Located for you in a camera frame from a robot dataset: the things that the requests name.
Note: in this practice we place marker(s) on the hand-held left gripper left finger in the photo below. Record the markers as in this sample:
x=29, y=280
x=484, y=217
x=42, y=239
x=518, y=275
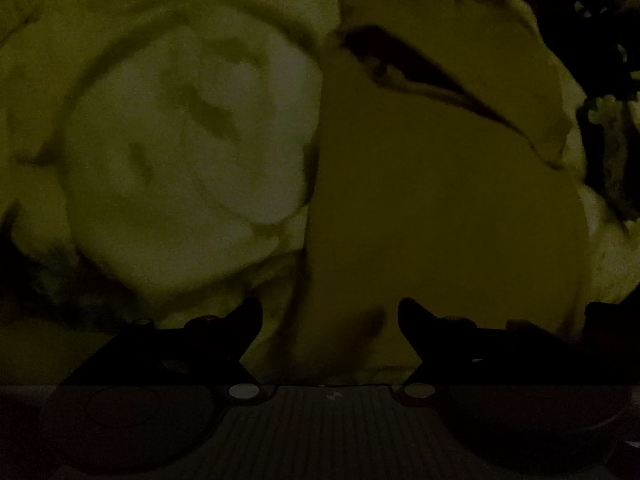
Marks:
x=249, y=316

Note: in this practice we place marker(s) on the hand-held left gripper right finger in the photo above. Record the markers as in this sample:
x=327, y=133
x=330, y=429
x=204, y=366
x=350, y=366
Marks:
x=412, y=316

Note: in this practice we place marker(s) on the yellow small garment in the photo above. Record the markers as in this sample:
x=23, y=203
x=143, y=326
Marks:
x=440, y=200

